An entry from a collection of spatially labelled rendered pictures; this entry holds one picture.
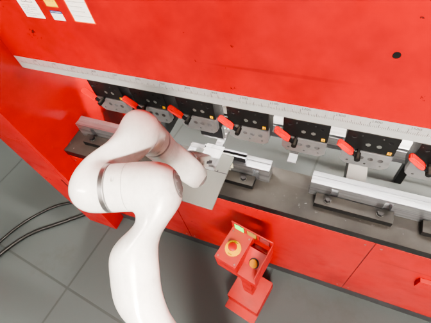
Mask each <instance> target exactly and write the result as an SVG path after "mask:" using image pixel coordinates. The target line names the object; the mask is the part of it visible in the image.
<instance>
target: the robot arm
mask: <svg viewBox="0 0 431 323"><path fill-rule="evenodd" d="M145 156H147V157H148V158H149V159H150V160H152V161H139V160H140V159H142V158H143V157H145ZM210 157H211V156H210V155H209V154H205V153H200V152H197V151H191V150H186V149H184V148H183V147H182V146H181V145H180V144H179V143H177V142H176V141H175V139H174V138H173V137H172V136H171V134H170V133H169V132H168V131H167V130H166V129H165V128H164V126H163V125H162V124H161V122H160V121H159V120H158V119H157V118H156V117H155V116H154V115H153V114H152V113H150V112H148V111H146V110H141V109H136V110H132V111H130V112H128V113H127V114H126V115H125V116H124V117H123V119H122V121H121V122H120V124H119V127H118V128H117V130H116V132H115V133H114V135H113V136H112V137H111V138H110V139H109V140H108V141H107V142H106V143H105V144H103V145H102V146H101V147H99V148H97V149H96V150H95V151H93V152H92V153H90V154H89V155H88V156H87V157H86V158H85V159H84V160H83V161H82V162H81V163H80V164H79V165H78V166H77V167H76V169H75V170H74V172H73V173H72V176H71V178H70V181H69V187H68V191H69V197H70V199H71V201H72V203H73V204H74V205H75V207H77V208H79V209H80V210H82V211H85V212H89V213H114V212H127V211H132V212H133V213H134V214H135V223H134V225H133V226H132V228H131V229H130V230H129V231H128V232H127V233H126V234H125V235H124V236H122V237H121V238H120V239H119V240H118V242H117V243H116V244H115V245H114V247H113V249H112V251H111V253H110V257H109V263H108V264H109V275H110V287H111V291H112V298H113V301H114V304H115V307H116V309H117V311H118V313H119V315H120V316H121V318H122V319H123V320H124V321H125V323H176V321H175V320H174V319H173V317H172V315H171V314H170V312H169V310H168V307H167V305H166V302H165V299H164V295H163V291H162V285H161V280H160V267H159V259H158V245H159V241H160V237H161V235H162V232H163V230H164V229H165V227H166V225H167V224H168V222H169V221H170V220H171V218H172V217H173V215H174V214H175V213H176V211H177V209H178V208H179V206H180V204H181V201H182V196H183V185H182V181H183V182H184V183H185V184H187V185H189V186H191V187H192V188H198V187H200V186H202V185H203V184H204V183H205V181H206V179H207V171H206V169H205V167H208V166H209V165H207V164H208V163H212V160H210Z"/></svg>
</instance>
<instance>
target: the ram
mask: <svg viewBox="0 0 431 323"><path fill-rule="evenodd" d="M35 2H36V3H37V4H38V7H39V8H40V10H41V11H42V13H43V14H44V16H45V19H41V18H36V17H28V16H27V15H26V14H25V12H24V10H23V9H22V8H21V6H20V4H19V3H18V2H17V0H0V39H1V40H2V41H3V43H4V44H5V45H6V47H7V48H8V49H9V50H10V52H11V53H12V54H13V55H14V56H19V57H23V58H30V59H34V60H41V61H45V62H52V63H59V64H63V65H70V66H73V67H81V68H84V69H92V70H98V71H103V72H109V73H114V74H120V75H124V76H131V77H135V78H142V79H149V80H153V81H160V82H164V83H171V84H175V85H182V86H186V87H193V88H200V89H204V90H211V91H214V92H222V93H226V94H233V95H239V96H244V97H250V98H255V99H261V100H265V101H272V102H276V103H283V104H290V105H295V106H301V107H306V108H312V109H316V110H323V111H327V112H334V113H341V114H345V115H352V116H356V117H363V118H367V119H374V120H381V121H385V122H392V123H396V124H403V125H406V126H414V127H417V128H425V129H431V0H85V2H86V4H87V6H88V8H89V10H90V12H91V14H92V16H93V18H94V21H95V23H96V24H87V23H82V22H75V21H74V19H73V17H72V15H71V13H70V11H69V9H68V7H67V6H66V4H65V2H64V0H55V2H56V4H57V5H58V8H57V7H51V6H46V4H45V2H44V1H43V0H35ZM50 10H53V11H59V12H61V13H62V14H63V16H64V18H65V20H66V21H58V20H54V18H53V16H52V15H51V12H50ZM19 63H20V64H21V66H22V67H24V68H29V69H35V70H41V71H45V72H51V73H55V74H61V75H66V76H72V77H75V78H82V79H88V80H92V81H98V82H102V83H109V84H113V85H119V86H123V87H129V88H136V89H139V90H146V91H150V92H156V93H160V94H166V95H173V96H176V97H182V98H187V99H193V100H197V101H203V102H207V103H214V104H220V105H223V106H230V107H234V108H240V109H244V110H251V111H254V112H260V113H267V114H271V115H277V116H281V117H287V118H292V119H298V120H304V121H308V122H314V123H318V124H324V125H328V126H335V127H338V128H345V129H351V130H355V131H361V132H365V133H372V134H376V135H382V136H386V137H392V138H399V139H402V140H408V141H413V142H419V143H422V144H429V145H431V138H428V137H422V136H418V135H411V134H407V133H401V132H397V131H390V130H386V129H380V128H373V127H369V126H363V125H359V124H352V123H348V122H341V121H338V120H331V119H324V118H321V117H314V116H310V115H304V114H299V113H293V112H287V111H282V110H275V109H272V108H265V107H261V106H255V105H250V104H244V103H238V102H233V101H227V100H223V99H216V98H213V97H206V96H202V95H196V94H189V93H185V92H178V91H174V90H168V89H164V88H157V87H151V86H147V85H140V84H136V83H130V82H125V81H119V80H115V79H108V78H102V77H98V76H91V75H87V74H81V73H77V72H70V71H66V70H60V69H53V68H49V67H43V66H38V65H32V64H28V63H21V62H19Z"/></svg>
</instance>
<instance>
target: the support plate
mask: <svg viewBox="0 0 431 323"><path fill-rule="evenodd" d="M195 151H197V152H200V153H203V151H204V149H199V148H196V150H195ZM233 159H234V157H233V156H228V155H225V154H222V155H221V157H220V159H219V161H218V163H217V166H216V168H215V171H217V170H218V172H215V171H212V170H207V169H206V171H207V179H206V181H205V183H204V184H203V185H202V186H200V187H198V188H192V187H191V186H189V185H187V184H185V183H184V182H183V181H182V185H183V196H182V201H183V202H186V203H190V204H194V205H196V206H200V207H203V208H206V209H209V210H212V209H213V207H214V204H215V203H216V200H217V197H218V195H219V193H220V191H221V188H222V186H223V183H224V181H225V179H226V176H227V174H228V171H229V170H230V167H231V165H232V162H233ZM219 172H223V173H225V174H222V173H219Z"/></svg>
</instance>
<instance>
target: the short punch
mask: <svg viewBox="0 0 431 323"><path fill-rule="evenodd" d="M201 134H202V135H203V136H206V137H210V138H216V139H220V140H224V141H225V139H224V137H225V133H224V126H223V124H222V125H221V127H220V129H219V130H218V131H217V132H215V133H209V132H206V131H201Z"/></svg>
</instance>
